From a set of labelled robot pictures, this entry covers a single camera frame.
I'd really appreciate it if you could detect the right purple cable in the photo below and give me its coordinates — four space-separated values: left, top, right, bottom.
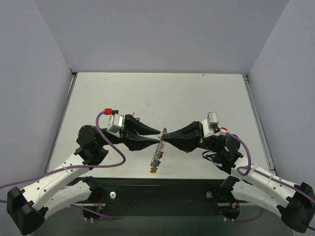
220 127 315 200

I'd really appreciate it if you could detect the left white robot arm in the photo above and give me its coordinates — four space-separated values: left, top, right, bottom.
6 110 160 236

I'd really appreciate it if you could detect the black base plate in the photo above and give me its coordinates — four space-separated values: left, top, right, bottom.
80 177 238 217

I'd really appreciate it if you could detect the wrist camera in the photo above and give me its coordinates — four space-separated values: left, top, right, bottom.
201 112 227 138
107 114 124 133

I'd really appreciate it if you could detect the aluminium frame rail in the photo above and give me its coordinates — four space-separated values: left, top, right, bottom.
242 73 276 174

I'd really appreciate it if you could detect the yellow key tag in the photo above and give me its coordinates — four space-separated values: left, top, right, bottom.
150 167 157 174

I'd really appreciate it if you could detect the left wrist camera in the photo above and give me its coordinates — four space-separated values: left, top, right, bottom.
107 114 124 133

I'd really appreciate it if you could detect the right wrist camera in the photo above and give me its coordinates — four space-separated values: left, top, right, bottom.
201 112 227 138

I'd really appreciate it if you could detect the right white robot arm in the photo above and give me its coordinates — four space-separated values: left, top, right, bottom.
162 120 315 233

